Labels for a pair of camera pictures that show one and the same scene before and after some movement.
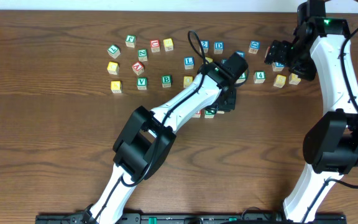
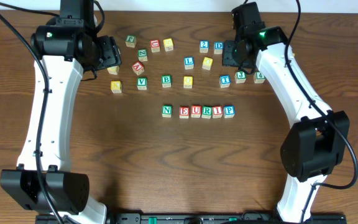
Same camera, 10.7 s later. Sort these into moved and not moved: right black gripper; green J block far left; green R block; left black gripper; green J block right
Moved: right black gripper; left black gripper
Not moved: green J block right; green J block far left; green R block
